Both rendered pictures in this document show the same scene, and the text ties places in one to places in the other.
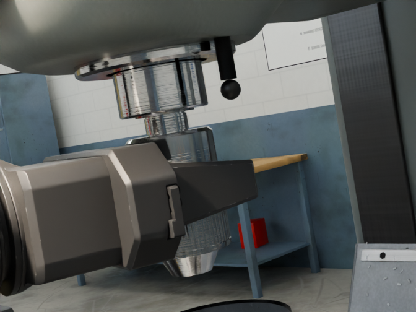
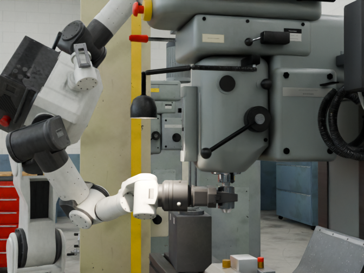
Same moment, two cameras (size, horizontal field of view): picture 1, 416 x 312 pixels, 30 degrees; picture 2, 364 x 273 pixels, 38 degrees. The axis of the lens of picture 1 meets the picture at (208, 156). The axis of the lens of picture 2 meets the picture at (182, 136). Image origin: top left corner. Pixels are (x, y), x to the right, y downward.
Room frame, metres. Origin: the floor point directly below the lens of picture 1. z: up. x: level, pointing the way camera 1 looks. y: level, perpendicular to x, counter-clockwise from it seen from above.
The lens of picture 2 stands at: (-0.96, -0.64, 1.39)
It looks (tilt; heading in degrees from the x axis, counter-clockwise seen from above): 1 degrees up; 31
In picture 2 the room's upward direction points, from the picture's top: straight up
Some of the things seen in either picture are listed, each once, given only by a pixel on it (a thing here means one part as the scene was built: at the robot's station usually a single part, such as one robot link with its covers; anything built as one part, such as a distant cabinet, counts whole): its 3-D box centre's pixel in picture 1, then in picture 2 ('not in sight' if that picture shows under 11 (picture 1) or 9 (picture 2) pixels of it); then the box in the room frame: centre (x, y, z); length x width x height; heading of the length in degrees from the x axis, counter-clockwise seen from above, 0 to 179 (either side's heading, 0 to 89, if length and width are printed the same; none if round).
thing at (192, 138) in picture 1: (169, 142); (226, 187); (0.40, 0.02, 1.26); 0.05 x 0.05 x 0.01
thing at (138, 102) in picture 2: not in sight; (143, 106); (0.21, 0.17, 1.49); 0.07 x 0.07 x 0.06
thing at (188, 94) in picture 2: not in sight; (188, 124); (0.33, 0.10, 1.45); 0.04 x 0.04 x 0.21; 44
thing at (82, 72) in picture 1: (155, 60); (226, 172); (0.40, 0.02, 1.31); 0.09 x 0.09 x 0.01
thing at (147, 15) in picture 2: not in sight; (147, 10); (0.24, 0.18, 1.76); 0.06 x 0.02 x 0.06; 44
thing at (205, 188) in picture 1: (205, 189); (226, 197); (0.38, 0.00, 1.24); 0.06 x 0.02 x 0.03; 121
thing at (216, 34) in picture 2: not in sight; (240, 43); (0.43, -0.01, 1.68); 0.34 x 0.24 x 0.10; 134
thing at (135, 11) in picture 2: not in sight; (138, 9); (0.23, 0.20, 1.76); 0.04 x 0.03 x 0.04; 44
